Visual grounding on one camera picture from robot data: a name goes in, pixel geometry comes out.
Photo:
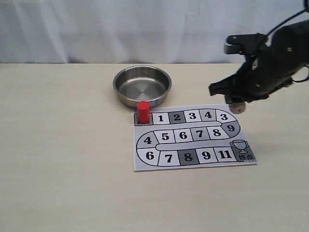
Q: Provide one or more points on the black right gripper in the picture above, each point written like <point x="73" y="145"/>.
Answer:
<point x="272" y="70"/>

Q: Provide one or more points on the wooden die with black pips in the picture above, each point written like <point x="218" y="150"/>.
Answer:
<point x="237" y="107"/>

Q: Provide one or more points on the red cylinder game piece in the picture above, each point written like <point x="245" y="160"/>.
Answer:
<point x="143" y="112"/>

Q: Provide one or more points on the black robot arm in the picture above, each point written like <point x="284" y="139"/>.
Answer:
<point x="302" y="26"/>

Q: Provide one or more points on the paper game board sheet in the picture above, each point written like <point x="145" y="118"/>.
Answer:
<point x="191" y="136"/>

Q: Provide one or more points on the stainless steel round bowl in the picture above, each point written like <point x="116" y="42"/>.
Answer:
<point x="142" y="83"/>

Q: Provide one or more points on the white curtain backdrop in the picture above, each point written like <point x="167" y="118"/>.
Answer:
<point x="132" y="31"/>

